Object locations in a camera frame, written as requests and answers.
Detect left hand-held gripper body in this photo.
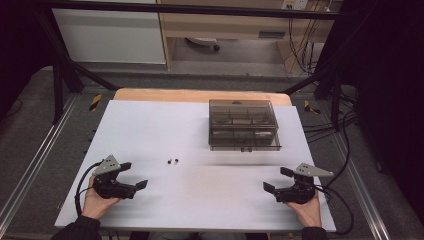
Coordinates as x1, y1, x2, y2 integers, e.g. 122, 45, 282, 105
91, 154, 138, 200

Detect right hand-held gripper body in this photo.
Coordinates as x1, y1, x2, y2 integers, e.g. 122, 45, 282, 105
274, 162, 335, 205

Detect person's right hand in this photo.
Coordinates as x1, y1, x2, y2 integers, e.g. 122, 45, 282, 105
286, 192, 323, 229

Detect person's left hand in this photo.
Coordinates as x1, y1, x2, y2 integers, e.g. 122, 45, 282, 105
81, 176, 121, 221

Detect white table cover board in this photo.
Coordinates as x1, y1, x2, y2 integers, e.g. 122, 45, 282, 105
54, 99, 337, 233

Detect clear smoky plastic drawer box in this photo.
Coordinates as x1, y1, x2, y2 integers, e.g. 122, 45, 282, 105
208, 98, 283, 153

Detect yellow black floor tape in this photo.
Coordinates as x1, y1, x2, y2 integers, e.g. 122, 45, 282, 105
303, 99, 321, 115
88, 93, 103, 112

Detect black curtain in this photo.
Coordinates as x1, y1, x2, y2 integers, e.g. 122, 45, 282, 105
319, 0, 424, 224
0, 0, 58, 121

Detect white cabinet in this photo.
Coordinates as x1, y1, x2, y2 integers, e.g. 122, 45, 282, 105
51, 7, 167, 65

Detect office chair base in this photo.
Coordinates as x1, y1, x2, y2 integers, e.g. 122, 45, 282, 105
184, 36, 221, 53

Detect light wooden desk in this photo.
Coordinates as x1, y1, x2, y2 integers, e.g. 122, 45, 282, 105
156, 0, 344, 72

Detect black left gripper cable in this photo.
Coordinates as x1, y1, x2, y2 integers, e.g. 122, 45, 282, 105
74, 161, 104, 218

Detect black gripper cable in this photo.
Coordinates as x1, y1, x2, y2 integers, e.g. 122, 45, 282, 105
74, 161, 104, 218
314, 185, 355, 236

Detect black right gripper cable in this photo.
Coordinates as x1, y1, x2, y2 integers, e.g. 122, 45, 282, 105
314, 185, 355, 236

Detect aluminium floor rail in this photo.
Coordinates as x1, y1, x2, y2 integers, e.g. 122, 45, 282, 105
328, 126, 392, 240
0, 94, 81, 228

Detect black floor cables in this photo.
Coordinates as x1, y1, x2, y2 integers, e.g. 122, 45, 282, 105
301, 83, 359, 188

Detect black metal frame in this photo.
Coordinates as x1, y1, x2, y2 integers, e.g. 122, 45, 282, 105
36, 0, 344, 131

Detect bundle of hanging cables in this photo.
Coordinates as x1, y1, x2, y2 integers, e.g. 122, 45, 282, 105
287, 9, 323, 75

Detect wall power outlet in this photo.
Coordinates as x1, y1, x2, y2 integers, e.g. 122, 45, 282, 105
280, 0, 308, 11

